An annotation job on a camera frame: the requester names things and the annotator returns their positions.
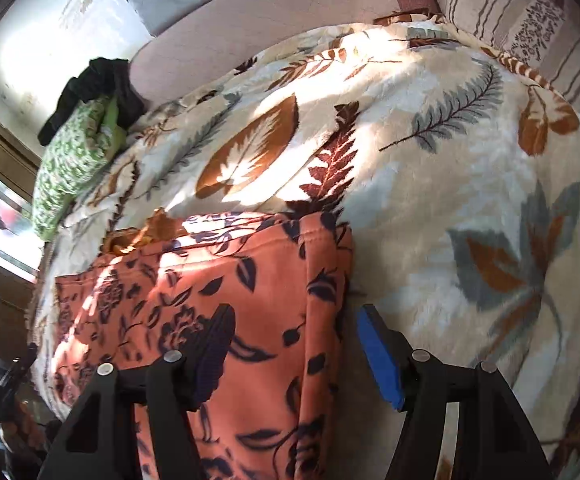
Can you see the striped beige pillow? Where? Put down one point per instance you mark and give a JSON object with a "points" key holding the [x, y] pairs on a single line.
{"points": [[510, 10]]}

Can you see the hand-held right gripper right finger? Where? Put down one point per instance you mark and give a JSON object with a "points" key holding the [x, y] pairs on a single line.
{"points": [[380, 360]]}

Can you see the dark cloth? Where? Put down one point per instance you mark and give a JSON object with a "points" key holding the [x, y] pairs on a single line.
{"points": [[104, 80]]}

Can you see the green patterned pillow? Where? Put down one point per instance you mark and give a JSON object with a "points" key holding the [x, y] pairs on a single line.
{"points": [[67, 170]]}

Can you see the orange floral cloth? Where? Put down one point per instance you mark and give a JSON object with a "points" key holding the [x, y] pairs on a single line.
{"points": [[270, 290]]}

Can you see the dark object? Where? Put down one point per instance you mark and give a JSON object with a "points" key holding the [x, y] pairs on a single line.
{"points": [[4, 390]]}

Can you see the pink bedsheet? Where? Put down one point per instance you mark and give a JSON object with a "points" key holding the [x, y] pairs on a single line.
{"points": [[270, 20]]}

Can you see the leaf print fleece blanket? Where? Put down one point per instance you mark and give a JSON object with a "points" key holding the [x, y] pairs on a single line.
{"points": [[420, 185]]}

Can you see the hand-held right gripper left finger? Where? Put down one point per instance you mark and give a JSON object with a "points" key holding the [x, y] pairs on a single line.
{"points": [[213, 355]]}

